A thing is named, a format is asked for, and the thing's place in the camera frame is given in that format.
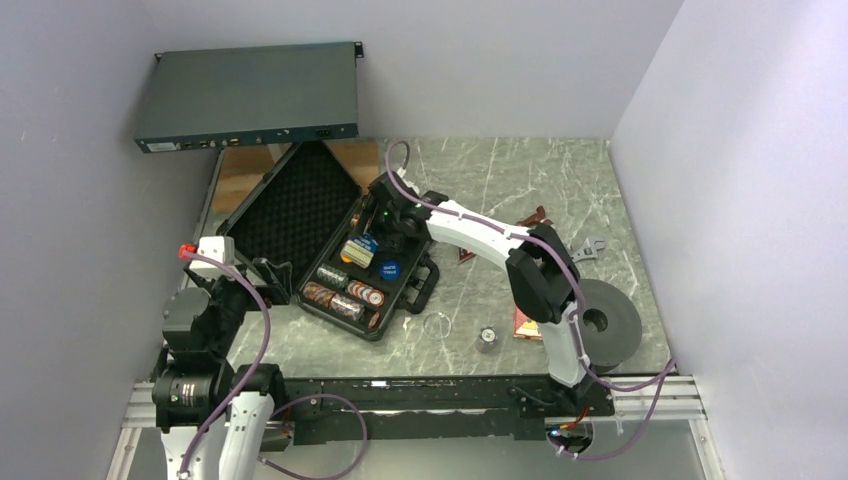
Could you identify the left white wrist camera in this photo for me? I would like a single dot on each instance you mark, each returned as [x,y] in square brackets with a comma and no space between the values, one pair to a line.
[210,257]

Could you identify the wooden board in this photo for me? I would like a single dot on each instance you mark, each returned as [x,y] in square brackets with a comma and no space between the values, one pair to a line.
[243,168]

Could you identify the brown pipe fitting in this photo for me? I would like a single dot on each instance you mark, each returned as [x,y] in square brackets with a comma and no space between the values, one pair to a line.
[539,217]

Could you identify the orange blue chip stack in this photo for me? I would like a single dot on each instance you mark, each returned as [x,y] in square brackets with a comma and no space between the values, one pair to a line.
[347,308]

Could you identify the grey chip stack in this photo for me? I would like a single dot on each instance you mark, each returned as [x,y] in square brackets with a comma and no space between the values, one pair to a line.
[486,341]

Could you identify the blue white card deck box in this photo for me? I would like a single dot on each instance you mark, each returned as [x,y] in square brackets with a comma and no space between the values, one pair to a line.
[359,251]

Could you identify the red triangular all-in marker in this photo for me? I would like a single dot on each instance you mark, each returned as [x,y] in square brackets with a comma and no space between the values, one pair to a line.
[464,255]

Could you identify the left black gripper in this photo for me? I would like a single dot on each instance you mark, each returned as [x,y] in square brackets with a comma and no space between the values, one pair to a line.
[276,287]

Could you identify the blue small blind button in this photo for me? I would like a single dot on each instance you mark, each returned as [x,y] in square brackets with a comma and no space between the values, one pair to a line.
[390,270]

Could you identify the dark grey disc weight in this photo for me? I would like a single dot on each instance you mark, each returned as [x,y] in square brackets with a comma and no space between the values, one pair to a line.
[611,326]

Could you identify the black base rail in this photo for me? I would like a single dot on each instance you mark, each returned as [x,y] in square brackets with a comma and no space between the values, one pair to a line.
[521,407]

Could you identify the dark green rack unit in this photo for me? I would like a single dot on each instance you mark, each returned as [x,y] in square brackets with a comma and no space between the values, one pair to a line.
[233,97]

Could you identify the red card deck box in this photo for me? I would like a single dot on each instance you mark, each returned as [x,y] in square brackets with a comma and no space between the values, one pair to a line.
[524,327]

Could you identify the black poker chip case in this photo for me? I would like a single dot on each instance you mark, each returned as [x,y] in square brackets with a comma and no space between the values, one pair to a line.
[302,211]

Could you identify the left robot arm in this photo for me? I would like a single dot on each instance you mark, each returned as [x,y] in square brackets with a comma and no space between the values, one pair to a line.
[212,416]

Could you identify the red yellow blue chip stack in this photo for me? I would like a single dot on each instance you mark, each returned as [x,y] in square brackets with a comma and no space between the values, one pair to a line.
[318,294]

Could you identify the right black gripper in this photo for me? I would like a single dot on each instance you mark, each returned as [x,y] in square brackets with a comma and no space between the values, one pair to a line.
[397,239]

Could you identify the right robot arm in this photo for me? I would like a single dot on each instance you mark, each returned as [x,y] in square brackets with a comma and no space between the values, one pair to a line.
[543,278]

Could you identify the red white loose chips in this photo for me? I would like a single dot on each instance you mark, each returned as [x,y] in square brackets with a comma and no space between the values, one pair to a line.
[369,294]

